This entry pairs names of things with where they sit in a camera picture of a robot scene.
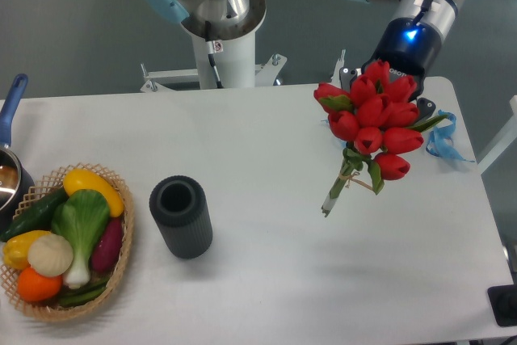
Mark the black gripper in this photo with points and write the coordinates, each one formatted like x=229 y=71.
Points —
x=410 y=48

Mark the red tulip bouquet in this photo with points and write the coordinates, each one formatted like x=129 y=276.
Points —
x=378 y=123

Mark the blue ribbon strip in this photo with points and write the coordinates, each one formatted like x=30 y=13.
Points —
x=440 y=143

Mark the dark grey ribbed vase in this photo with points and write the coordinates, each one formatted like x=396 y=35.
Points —
x=179 y=208

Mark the black device at edge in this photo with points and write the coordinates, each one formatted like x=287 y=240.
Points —
x=503 y=303

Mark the woven wicker basket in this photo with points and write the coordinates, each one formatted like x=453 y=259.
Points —
x=49 y=310

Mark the purple sweet potato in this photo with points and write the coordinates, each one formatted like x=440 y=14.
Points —
x=106 y=253

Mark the green bok choy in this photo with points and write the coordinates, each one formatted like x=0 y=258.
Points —
x=81 y=221

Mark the dark green cucumber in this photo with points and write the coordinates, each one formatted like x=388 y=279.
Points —
x=36 y=217

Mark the white garlic bulb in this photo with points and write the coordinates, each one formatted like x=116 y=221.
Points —
x=50 y=255

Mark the green bean pods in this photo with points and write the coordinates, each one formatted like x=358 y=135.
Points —
x=82 y=295

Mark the yellow bell pepper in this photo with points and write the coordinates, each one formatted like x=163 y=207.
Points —
x=15 y=251

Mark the orange fruit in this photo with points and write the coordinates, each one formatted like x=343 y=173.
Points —
x=33 y=287

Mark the white frame at right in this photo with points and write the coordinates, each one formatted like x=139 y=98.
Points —
x=501 y=141

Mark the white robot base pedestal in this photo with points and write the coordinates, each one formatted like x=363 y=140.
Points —
x=223 y=38

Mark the blue handled saucepan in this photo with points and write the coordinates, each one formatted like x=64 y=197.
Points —
x=15 y=180

